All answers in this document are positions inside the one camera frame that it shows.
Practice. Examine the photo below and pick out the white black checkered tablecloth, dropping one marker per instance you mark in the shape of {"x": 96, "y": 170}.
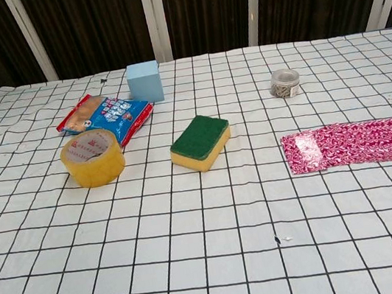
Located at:
{"x": 211, "y": 245}

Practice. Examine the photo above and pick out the red blue snack bag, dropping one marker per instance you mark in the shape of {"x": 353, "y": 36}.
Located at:
{"x": 116, "y": 113}

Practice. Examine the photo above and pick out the dark brown curtain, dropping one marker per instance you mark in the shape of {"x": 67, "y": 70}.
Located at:
{"x": 94, "y": 25}

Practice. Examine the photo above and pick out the green yellow sponge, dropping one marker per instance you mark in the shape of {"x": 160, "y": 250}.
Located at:
{"x": 198, "y": 137}

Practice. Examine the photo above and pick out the yellow packing tape roll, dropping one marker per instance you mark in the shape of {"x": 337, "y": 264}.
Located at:
{"x": 106, "y": 168}

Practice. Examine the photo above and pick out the clear jar of clips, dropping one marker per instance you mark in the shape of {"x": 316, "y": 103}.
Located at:
{"x": 285, "y": 84}

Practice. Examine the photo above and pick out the white double frame post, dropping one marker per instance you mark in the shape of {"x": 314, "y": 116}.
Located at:
{"x": 155, "y": 19}

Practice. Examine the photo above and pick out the pink patterned wrapper strip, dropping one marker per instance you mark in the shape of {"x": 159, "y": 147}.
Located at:
{"x": 378, "y": 140}

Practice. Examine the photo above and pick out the light blue foam cube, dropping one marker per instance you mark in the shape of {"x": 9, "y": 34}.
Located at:
{"x": 144, "y": 82}

